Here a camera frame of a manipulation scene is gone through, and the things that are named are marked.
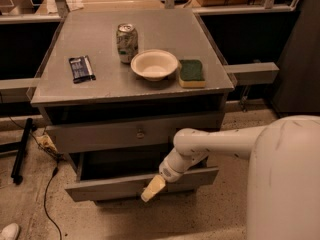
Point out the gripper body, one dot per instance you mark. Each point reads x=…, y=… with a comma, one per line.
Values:
x=169, y=171

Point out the grey drawer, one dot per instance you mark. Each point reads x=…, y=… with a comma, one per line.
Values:
x=83, y=137
x=109, y=176

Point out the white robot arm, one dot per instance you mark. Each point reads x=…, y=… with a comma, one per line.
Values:
x=283, y=190

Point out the grey top drawer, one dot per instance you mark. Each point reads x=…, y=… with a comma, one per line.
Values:
x=83, y=137

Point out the grey drawer cabinet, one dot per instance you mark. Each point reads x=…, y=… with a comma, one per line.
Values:
x=118, y=93

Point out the green yellow sponge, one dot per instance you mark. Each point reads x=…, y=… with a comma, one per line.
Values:
x=191, y=74

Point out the white paper bowl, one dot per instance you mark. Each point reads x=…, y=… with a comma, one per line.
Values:
x=154, y=64

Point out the white power strip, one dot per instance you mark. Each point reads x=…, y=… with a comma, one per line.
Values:
x=46, y=142

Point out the dark blue snack packet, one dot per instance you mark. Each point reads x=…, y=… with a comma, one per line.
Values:
x=81, y=69

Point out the black bar on floor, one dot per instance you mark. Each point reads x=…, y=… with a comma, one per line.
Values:
x=15, y=175

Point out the green silver soda can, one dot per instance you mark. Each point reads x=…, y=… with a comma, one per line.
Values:
x=127, y=42

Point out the white shoe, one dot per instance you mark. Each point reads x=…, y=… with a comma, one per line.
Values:
x=10, y=232

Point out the white cloth on counter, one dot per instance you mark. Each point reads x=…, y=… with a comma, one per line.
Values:
x=74, y=5

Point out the grey right rail beam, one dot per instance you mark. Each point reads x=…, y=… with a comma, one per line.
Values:
x=253, y=73

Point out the grey rail beam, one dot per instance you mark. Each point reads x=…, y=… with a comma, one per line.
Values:
x=17, y=90
x=253, y=73

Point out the grey left rail beam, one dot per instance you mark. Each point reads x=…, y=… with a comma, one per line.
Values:
x=17, y=90

